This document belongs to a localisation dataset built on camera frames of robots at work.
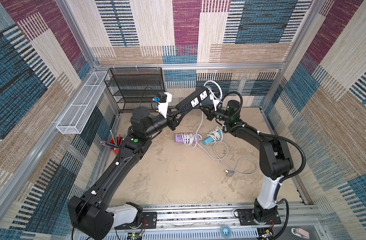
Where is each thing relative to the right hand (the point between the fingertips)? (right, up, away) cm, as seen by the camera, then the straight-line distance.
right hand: (202, 107), depth 87 cm
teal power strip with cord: (+5, -20, +10) cm, 23 cm away
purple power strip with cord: (-9, -19, +9) cm, 22 cm away
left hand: (-10, -3, -24) cm, 26 cm away
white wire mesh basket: (-61, -7, -16) cm, 64 cm away
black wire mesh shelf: (-47, +16, +21) cm, 54 cm away
